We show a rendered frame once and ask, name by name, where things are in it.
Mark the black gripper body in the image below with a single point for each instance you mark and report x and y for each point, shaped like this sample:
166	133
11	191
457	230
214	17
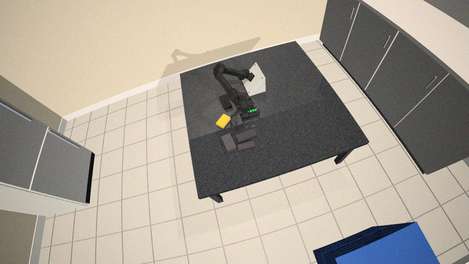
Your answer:
244	115

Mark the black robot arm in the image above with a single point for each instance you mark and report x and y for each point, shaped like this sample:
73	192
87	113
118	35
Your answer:
232	93

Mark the yellow rectangular block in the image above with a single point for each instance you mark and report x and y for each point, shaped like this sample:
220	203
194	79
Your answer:
222	122

